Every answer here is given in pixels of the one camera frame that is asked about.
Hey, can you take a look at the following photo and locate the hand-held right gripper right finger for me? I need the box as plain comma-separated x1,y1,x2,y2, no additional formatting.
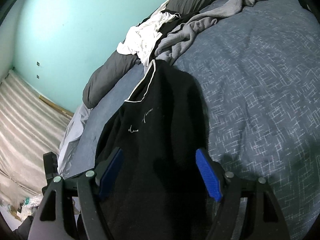
195,148,290,240

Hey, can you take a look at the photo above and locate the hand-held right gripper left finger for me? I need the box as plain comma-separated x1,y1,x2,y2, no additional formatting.
31,147,124,240

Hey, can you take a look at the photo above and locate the black sweater with white trim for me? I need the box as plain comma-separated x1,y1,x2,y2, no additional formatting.
95,59,220,240

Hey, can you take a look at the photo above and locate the light grey blanket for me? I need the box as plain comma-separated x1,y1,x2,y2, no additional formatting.
58,104,93,178

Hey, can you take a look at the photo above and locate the beige striped curtain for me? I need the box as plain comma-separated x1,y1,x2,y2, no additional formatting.
0,67,75,210

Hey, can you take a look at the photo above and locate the floor clutter pile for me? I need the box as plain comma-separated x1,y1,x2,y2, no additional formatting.
0,192,42,223

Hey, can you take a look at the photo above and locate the wooden strip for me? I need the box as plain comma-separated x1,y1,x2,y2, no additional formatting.
39,94,74,117

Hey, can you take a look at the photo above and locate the dark grey bolster pillow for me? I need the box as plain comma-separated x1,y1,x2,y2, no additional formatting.
83,0,253,109

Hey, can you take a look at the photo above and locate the bed with blue sheet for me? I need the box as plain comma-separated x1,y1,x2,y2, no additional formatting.
60,0,320,240

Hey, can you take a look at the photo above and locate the crumpled grey garment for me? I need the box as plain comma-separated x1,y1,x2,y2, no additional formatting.
154,0,268,63

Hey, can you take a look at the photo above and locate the crumpled white garment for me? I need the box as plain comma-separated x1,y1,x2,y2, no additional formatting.
117,0,182,67

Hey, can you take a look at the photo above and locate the crumpled black garment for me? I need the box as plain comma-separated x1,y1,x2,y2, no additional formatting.
157,9,200,43

